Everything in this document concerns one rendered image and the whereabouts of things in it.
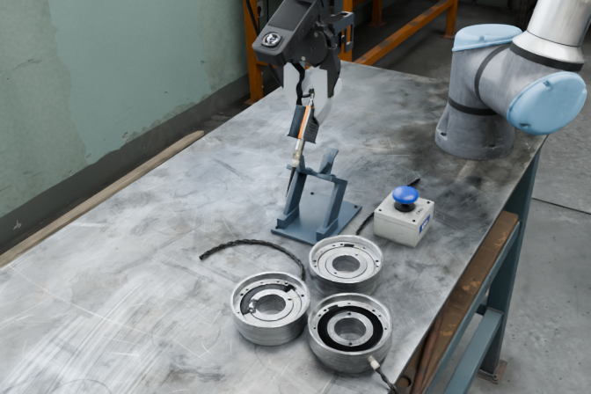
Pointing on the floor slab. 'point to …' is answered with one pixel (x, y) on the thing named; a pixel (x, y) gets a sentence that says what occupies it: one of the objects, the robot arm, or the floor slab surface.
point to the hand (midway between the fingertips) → (307, 116)
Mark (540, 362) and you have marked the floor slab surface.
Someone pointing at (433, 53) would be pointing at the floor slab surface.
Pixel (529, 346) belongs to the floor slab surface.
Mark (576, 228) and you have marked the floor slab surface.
